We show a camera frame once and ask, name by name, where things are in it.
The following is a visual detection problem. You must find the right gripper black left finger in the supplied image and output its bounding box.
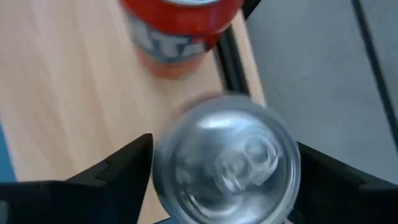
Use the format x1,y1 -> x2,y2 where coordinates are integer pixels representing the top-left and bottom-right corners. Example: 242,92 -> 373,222
0,133 -> 154,224

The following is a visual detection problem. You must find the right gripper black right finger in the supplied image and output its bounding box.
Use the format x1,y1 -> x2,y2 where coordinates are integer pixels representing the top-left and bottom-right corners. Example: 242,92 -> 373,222
292,142 -> 398,224

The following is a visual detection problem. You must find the red Fanta strawberry can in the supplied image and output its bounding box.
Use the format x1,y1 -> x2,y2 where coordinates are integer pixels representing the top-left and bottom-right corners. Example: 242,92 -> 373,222
119,0 -> 245,78

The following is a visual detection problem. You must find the blue-grey table mat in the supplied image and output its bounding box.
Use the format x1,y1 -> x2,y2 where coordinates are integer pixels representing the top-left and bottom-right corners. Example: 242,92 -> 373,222
0,123 -> 17,183

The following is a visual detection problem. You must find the silver Diet Coke can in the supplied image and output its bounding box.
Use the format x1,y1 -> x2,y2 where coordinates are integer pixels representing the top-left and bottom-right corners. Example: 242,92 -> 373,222
152,95 -> 302,224

